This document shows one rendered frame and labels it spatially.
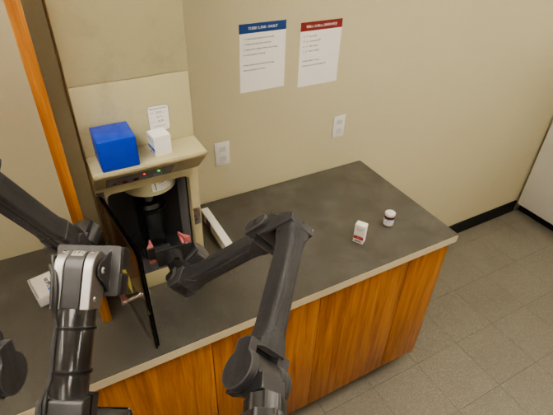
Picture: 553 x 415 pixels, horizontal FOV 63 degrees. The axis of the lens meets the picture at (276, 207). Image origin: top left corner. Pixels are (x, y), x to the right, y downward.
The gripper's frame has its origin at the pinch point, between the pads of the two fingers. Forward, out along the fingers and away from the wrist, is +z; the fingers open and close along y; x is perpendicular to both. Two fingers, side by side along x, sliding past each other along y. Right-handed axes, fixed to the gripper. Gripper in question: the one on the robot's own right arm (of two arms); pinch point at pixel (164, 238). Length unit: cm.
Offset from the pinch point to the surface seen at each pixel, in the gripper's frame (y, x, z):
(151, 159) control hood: 0.9, -33.5, -4.8
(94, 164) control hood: 15.5, -33.6, -1.0
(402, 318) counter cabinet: -102, 73, -22
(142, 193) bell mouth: 3.2, -15.4, 6.5
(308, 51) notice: -82, -37, 49
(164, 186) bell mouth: -3.8, -15.8, 6.5
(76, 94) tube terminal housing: 15, -52, 4
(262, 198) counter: -54, 25, 37
